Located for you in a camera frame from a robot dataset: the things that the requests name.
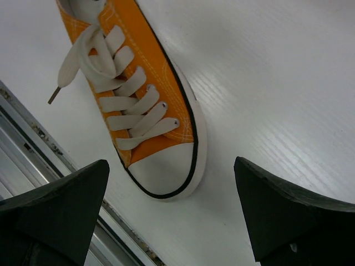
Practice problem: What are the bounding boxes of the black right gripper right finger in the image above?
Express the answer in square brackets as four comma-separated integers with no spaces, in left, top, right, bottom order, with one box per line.
[234,157,354,265]

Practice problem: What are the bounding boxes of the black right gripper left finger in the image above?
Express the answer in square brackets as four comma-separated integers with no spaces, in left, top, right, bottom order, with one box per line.
[1,160,110,265]

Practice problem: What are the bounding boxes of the orange sneaker one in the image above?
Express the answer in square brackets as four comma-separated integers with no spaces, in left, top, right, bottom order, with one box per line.
[57,1,207,201]

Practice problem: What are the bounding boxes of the aluminium mounting rail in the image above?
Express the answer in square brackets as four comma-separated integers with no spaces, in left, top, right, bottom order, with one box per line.
[1,83,164,265]

